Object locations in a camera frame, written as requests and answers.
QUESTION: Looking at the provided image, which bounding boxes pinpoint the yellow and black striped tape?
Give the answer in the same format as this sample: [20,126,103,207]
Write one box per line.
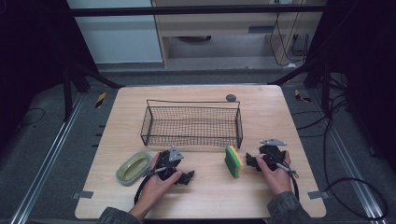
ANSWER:
[94,91,107,109]
[293,89,312,104]

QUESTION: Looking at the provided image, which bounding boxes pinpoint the black horizontal bar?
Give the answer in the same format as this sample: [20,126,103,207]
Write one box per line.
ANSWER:
[68,4,329,17]

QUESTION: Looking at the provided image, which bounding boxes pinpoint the black floor cable loop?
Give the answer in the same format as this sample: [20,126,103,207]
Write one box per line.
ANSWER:
[291,73,390,220]

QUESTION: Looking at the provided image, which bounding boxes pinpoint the yellow and green sponge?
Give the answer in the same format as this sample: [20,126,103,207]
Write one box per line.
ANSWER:
[224,145,244,179]

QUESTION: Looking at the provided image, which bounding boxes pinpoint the left hand-held gripper cable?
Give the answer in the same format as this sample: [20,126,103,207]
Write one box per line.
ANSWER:
[134,166,169,205]

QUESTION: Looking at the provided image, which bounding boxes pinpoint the black metal stand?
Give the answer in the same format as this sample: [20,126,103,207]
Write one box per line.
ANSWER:
[60,59,125,123]
[267,59,333,117]

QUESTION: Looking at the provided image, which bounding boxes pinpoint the right hand-held gripper cable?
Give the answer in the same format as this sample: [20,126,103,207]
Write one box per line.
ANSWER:
[274,161,301,202]

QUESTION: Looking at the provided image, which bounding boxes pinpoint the thin black floor cable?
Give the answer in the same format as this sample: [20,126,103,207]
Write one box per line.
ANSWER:
[18,106,47,128]

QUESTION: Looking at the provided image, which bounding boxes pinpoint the light wooden desk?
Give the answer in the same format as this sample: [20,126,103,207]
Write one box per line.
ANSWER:
[150,0,328,68]

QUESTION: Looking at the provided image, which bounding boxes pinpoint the black curtain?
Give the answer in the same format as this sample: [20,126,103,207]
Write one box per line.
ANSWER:
[306,0,396,175]
[0,0,101,150]

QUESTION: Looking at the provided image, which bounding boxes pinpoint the white cabinet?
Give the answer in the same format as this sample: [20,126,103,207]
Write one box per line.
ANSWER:
[65,0,164,65]

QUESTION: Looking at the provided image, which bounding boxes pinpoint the aluminium floor rail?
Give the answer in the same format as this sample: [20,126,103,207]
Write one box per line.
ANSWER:
[8,92,86,224]
[309,88,389,224]

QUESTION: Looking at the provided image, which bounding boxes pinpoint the green and grey soap dish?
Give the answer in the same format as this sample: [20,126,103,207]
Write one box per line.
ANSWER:
[115,150,153,187]

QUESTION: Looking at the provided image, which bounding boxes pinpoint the black hanging desk cables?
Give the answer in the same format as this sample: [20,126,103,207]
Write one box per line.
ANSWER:
[268,11,310,68]

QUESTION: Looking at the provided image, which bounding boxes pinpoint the person's left hand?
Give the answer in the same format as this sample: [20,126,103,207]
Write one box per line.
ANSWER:
[134,152,185,210]

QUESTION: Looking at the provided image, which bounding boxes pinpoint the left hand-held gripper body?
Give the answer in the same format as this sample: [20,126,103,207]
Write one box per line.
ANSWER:
[154,145,185,182]

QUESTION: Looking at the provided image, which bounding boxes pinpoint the black wire mesh basket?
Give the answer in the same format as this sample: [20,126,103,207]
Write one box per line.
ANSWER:
[139,98,245,149]

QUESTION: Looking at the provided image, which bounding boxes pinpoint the hand-held gripper cable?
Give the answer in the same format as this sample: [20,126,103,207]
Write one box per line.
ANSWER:
[274,161,301,202]
[134,166,169,205]

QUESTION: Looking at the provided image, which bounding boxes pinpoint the person's right hand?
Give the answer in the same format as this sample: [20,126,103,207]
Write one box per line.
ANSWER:
[255,150,293,197]

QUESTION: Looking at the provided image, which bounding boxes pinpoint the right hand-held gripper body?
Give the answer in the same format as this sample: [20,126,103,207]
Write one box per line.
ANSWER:
[258,137,288,172]

